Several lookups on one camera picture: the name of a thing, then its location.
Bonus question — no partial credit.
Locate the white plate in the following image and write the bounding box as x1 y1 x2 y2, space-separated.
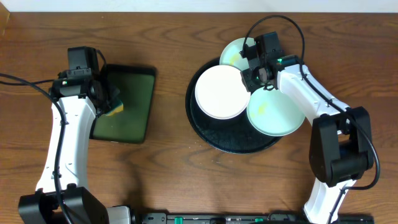
195 65 251 119

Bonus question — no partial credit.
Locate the mint green plate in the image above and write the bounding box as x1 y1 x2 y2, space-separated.
246 88 305 137
220 37 249 70

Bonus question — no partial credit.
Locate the green yellow sponge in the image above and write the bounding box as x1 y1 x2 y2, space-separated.
105 98 124 116

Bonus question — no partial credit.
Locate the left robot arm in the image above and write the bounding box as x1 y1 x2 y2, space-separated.
18 68 117 223

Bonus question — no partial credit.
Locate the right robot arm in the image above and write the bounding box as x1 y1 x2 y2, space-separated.
241 45 380 223

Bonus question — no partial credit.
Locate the black round tray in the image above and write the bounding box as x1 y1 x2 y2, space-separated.
185 58 280 154

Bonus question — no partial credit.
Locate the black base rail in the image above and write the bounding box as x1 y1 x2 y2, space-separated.
106 206 375 224

